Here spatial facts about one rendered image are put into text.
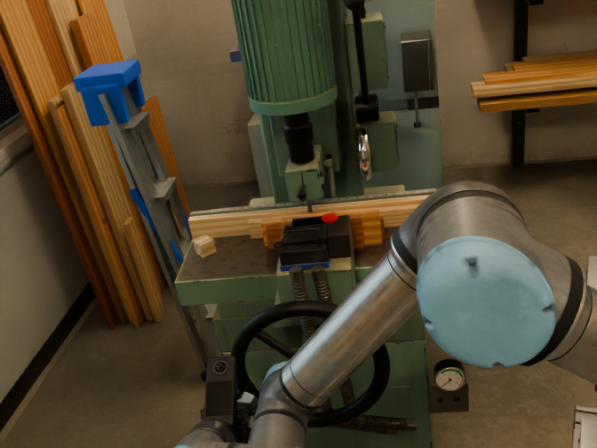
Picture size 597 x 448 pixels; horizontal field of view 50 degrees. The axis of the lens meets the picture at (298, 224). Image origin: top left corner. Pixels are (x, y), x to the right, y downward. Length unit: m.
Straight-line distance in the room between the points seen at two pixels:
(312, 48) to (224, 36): 2.50
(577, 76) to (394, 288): 2.59
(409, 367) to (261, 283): 0.37
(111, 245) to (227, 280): 1.42
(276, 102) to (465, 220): 0.65
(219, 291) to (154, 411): 1.17
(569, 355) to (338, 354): 0.30
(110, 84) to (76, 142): 0.58
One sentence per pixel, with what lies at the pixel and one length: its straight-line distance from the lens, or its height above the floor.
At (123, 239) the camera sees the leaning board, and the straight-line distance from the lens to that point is 2.70.
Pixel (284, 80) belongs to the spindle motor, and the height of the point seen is 1.27.
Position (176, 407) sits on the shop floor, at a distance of 2.42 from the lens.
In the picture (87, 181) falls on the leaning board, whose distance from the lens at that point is 2.58.
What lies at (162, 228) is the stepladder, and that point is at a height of 0.65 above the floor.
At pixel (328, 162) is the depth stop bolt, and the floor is 1.04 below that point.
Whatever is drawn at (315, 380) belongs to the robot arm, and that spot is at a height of 1.00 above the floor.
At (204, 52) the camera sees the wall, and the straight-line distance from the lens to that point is 3.74.
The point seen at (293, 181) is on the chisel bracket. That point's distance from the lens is 1.31.
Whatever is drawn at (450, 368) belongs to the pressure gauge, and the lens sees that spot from 1.34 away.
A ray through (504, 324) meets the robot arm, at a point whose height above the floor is 1.21.
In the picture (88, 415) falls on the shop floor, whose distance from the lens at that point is 2.53.
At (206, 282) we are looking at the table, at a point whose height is 0.90.
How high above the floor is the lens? 1.58
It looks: 28 degrees down
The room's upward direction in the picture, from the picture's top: 9 degrees counter-clockwise
